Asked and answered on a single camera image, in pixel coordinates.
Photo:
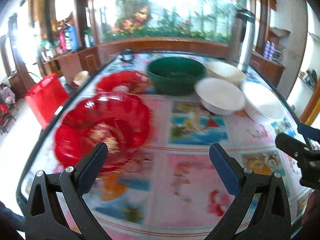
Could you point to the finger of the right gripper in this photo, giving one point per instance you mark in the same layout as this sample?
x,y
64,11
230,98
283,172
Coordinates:
x,y
307,158
309,132

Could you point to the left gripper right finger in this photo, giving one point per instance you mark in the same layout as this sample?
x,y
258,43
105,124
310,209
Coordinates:
x,y
260,209

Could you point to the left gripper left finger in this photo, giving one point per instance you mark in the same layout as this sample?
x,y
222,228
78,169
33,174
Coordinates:
x,y
56,208

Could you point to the large white bowl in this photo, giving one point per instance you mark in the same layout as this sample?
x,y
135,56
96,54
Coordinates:
x,y
262,105

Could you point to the small white bowl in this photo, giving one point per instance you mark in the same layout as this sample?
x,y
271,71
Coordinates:
x,y
219,96

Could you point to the cream plastic bowl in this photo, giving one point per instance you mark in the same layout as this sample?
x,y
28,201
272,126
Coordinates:
x,y
225,72

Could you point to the red scalloped plate front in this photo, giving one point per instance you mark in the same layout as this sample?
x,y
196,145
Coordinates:
x,y
120,120

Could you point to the red scalloped plate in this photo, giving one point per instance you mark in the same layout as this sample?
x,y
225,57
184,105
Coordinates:
x,y
130,81
120,120

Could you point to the dark green plastic basin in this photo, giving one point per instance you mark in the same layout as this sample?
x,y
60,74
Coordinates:
x,y
175,76

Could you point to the stacked bowls on stool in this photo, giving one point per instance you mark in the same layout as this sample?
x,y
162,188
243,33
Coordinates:
x,y
80,79

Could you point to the purple spray cans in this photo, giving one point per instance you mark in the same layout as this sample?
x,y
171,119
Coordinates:
x,y
269,50

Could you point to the floral fruit tablecloth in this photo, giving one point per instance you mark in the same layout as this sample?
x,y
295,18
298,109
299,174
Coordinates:
x,y
170,189

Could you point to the stainless steel thermos jug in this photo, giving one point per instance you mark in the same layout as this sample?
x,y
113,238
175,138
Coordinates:
x,y
241,41

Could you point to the red shopping bag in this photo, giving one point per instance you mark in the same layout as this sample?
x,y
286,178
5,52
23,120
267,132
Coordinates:
x,y
45,97

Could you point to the wooden sideboard cabinet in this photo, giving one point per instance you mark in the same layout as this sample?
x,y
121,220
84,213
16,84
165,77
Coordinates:
x,y
90,59

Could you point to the pink thermos flask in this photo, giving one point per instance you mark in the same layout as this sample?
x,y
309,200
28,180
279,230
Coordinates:
x,y
62,40

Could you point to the blue thermos flask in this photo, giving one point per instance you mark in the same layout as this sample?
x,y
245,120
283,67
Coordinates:
x,y
71,30

